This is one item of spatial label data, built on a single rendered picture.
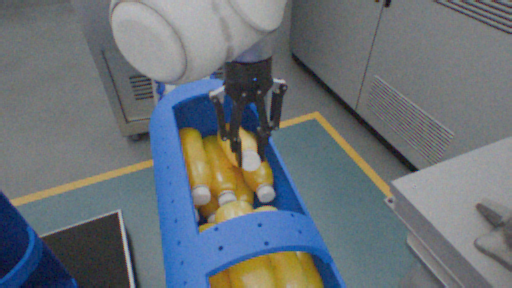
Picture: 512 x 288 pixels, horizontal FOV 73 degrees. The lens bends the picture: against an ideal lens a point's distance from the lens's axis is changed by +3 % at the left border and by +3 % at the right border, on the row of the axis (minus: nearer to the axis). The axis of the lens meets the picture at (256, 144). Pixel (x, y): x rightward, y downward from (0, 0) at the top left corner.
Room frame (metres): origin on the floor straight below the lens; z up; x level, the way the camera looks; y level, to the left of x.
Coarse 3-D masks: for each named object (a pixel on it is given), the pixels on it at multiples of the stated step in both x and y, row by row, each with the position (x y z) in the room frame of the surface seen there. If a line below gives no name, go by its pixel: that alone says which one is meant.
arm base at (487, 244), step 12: (480, 204) 0.43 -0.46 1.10; (492, 204) 0.42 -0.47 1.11; (492, 216) 0.40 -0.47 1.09; (504, 216) 0.39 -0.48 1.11; (492, 228) 0.38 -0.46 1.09; (504, 228) 0.37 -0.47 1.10; (480, 240) 0.35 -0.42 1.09; (492, 240) 0.35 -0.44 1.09; (504, 240) 0.35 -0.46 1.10; (492, 252) 0.33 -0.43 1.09; (504, 252) 0.33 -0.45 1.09; (504, 264) 0.31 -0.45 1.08
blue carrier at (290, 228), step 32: (192, 96) 0.62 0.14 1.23; (224, 96) 0.70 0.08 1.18; (160, 128) 0.57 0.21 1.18; (256, 128) 0.70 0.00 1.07; (160, 160) 0.48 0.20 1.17; (160, 192) 0.41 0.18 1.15; (288, 192) 0.47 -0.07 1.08; (160, 224) 0.36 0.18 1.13; (192, 224) 0.30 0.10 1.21; (224, 224) 0.29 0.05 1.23; (256, 224) 0.29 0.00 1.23; (288, 224) 0.30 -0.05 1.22; (192, 256) 0.25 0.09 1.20; (224, 256) 0.24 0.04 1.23; (256, 256) 0.24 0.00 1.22; (320, 256) 0.28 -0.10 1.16
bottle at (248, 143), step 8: (240, 128) 0.60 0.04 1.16; (240, 136) 0.53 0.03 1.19; (248, 136) 0.54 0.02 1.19; (224, 144) 0.54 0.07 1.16; (248, 144) 0.50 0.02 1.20; (256, 144) 0.52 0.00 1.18; (224, 152) 0.54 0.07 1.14; (232, 152) 0.50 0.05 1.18; (256, 152) 0.49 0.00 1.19; (232, 160) 0.49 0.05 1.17
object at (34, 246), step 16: (0, 192) 0.69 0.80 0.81; (0, 208) 0.72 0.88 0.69; (0, 224) 0.72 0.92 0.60; (16, 224) 0.72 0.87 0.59; (0, 240) 0.70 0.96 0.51; (16, 240) 0.72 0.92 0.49; (32, 240) 0.64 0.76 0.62; (0, 256) 0.68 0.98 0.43; (16, 256) 0.70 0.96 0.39; (32, 256) 0.59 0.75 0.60; (48, 256) 0.71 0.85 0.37; (0, 272) 0.66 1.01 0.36; (16, 272) 0.53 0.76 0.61; (32, 272) 0.55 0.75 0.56; (48, 272) 0.72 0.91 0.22; (64, 272) 0.70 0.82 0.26
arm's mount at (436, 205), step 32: (448, 160) 0.57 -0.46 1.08; (480, 160) 0.58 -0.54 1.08; (416, 192) 0.48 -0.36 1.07; (448, 192) 0.48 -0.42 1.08; (480, 192) 0.48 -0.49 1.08; (416, 224) 0.42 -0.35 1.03; (448, 224) 0.40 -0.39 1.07; (480, 224) 0.40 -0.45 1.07; (448, 256) 0.35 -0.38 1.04; (480, 256) 0.33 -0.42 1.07
